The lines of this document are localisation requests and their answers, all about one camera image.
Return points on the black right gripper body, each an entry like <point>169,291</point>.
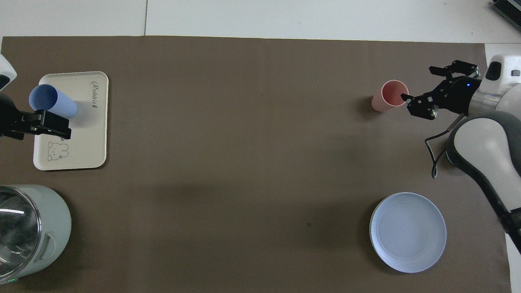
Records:
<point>458,95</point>

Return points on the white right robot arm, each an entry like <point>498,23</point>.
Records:
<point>484,142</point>

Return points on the brown table mat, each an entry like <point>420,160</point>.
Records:
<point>244,142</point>

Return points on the blue ribbed cup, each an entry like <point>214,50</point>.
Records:
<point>53,101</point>

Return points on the pink cup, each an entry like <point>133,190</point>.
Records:
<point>390,95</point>

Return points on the lavender blue plate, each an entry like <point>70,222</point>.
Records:
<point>409,234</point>

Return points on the cream tray with rabbit print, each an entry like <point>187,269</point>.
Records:
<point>87,146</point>

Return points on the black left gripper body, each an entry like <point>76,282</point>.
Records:
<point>10,120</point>

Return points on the dark electronic device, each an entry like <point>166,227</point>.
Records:
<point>508,8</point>

